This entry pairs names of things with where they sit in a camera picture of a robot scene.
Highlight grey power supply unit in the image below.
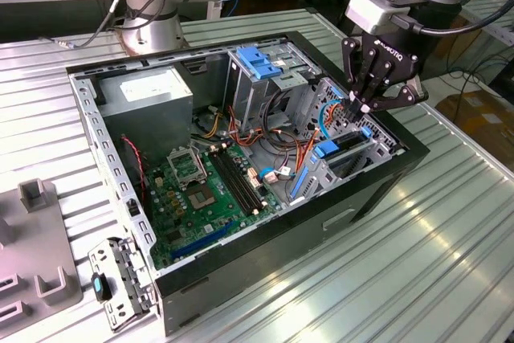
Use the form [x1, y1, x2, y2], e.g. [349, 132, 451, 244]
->
[96, 66, 194, 163]

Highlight hard disk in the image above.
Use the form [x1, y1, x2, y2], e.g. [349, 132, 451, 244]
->
[288, 125, 373, 200]

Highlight black open PC case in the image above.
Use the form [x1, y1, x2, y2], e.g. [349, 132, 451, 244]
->
[65, 31, 430, 338]

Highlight orange red power wire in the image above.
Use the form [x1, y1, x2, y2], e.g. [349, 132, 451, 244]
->
[320, 100, 361, 129]

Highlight thick black camera cable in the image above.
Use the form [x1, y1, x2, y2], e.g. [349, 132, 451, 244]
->
[391, 0, 514, 37]

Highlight red orange wire bundle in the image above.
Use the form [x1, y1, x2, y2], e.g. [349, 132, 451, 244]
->
[226, 104, 268, 148]

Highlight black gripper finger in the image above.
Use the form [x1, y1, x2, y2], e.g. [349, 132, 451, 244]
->
[359, 61, 428, 121]
[341, 36, 381, 121]

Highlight blue plastic drive latch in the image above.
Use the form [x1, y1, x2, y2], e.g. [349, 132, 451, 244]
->
[236, 46, 282, 81]

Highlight black RAM slot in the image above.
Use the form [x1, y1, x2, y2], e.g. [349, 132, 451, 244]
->
[219, 148, 265, 214]
[210, 149, 254, 218]

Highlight metal CPU socket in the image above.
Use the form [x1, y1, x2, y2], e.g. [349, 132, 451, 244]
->
[166, 145, 209, 190]

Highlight yellow orange wires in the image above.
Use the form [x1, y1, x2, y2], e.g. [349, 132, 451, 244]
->
[200, 112, 222, 139]

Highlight black and blue latch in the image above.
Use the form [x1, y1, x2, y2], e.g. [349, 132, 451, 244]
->
[91, 272, 113, 302]

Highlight metal slat rack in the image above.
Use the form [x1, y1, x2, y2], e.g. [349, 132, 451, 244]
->
[457, 0, 514, 47]

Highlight square chipset chip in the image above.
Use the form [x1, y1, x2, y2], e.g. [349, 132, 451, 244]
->
[188, 186, 218, 211]

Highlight black cable metal connector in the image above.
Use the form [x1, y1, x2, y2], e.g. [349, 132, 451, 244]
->
[38, 0, 137, 50]

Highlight grey parts rack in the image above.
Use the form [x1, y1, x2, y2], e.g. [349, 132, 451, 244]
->
[0, 178, 84, 322]

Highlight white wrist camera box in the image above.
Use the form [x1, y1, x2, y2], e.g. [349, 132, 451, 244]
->
[345, 0, 406, 35]

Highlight green motherboard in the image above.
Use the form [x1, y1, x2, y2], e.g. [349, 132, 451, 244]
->
[144, 144, 282, 270]

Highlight blue expansion slot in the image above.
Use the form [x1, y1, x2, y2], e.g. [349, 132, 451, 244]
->
[170, 220, 236, 262]

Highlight hinged metal slot bracket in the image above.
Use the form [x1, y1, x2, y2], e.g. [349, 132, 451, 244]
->
[87, 237, 160, 334]

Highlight blue data wire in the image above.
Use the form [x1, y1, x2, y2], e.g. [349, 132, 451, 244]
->
[316, 88, 347, 139]

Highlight large cardboard floor box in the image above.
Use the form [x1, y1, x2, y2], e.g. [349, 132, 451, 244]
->
[435, 92, 514, 159]

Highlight grey metal disk bay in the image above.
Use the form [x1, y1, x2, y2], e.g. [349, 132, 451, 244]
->
[287, 77, 405, 206]

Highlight blue wire white connector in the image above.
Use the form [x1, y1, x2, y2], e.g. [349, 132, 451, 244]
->
[256, 165, 296, 184]

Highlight grey optical drive cage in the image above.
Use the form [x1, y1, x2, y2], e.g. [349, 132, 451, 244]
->
[222, 39, 322, 135]

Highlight red black twisted wire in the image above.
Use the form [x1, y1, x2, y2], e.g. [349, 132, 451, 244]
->
[120, 135, 146, 203]

